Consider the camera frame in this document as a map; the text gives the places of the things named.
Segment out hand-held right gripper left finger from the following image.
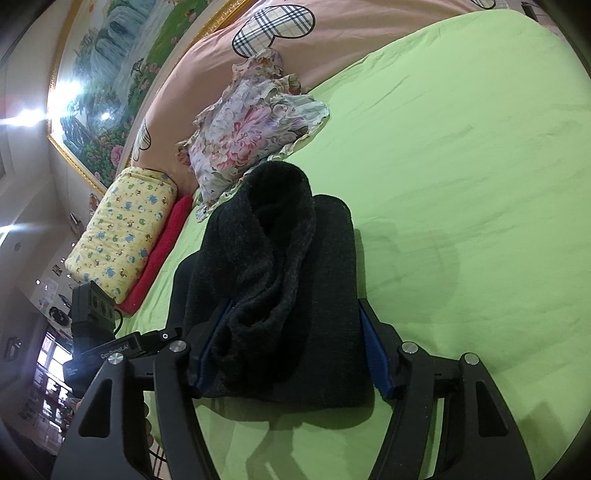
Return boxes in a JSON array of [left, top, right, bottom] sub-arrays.
[[50, 300, 236, 480]]

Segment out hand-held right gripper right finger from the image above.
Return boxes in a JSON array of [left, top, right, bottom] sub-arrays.
[[358, 298, 525, 480]]

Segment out black pants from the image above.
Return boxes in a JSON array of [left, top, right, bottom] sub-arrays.
[[165, 161, 375, 411]]

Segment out cluttered shelf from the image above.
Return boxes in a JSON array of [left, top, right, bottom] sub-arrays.
[[18, 323, 75, 444]]

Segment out red cloth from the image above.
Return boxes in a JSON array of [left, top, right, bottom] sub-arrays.
[[115, 195, 194, 315]]

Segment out yellow printed pillow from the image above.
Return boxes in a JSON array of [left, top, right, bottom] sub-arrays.
[[65, 166, 178, 305]]

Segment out green bed sheet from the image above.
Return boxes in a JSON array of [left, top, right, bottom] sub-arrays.
[[134, 9, 591, 480]]

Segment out floral ruffled pillow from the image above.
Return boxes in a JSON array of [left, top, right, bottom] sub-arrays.
[[175, 48, 331, 223]]

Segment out pink quilt with plaid hearts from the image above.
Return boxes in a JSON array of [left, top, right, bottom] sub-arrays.
[[124, 0, 555, 190]]

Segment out framed landscape wall painting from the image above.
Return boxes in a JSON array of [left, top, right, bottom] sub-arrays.
[[46, 0, 252, 197]]

